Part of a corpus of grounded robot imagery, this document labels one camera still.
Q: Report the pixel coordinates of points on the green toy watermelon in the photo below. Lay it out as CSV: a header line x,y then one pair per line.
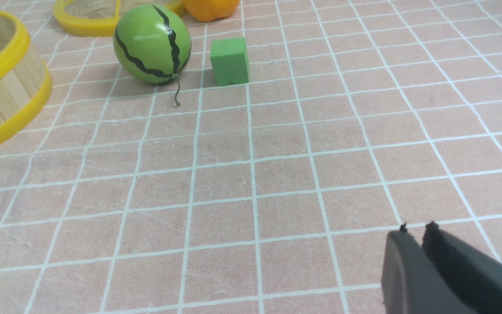
x,y
153,44

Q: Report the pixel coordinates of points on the bamboo steamer tray yellow rims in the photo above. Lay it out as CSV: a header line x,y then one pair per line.
x,y
25,81

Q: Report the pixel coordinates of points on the orange yellow toy pear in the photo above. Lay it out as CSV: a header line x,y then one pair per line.
x,y
210,10

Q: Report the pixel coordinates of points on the pink checkered tablecloth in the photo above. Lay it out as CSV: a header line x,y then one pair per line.
x,y
271,197

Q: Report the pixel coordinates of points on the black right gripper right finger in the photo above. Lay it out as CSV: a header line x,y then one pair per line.
x,y
473,276

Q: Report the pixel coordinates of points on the woven bamboo steamer lid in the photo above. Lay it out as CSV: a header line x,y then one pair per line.
x,y
98,18

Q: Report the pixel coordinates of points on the green foam cube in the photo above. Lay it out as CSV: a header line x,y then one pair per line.
x,y
230,62

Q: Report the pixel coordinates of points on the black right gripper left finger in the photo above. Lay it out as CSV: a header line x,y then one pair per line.
x,y
411,284

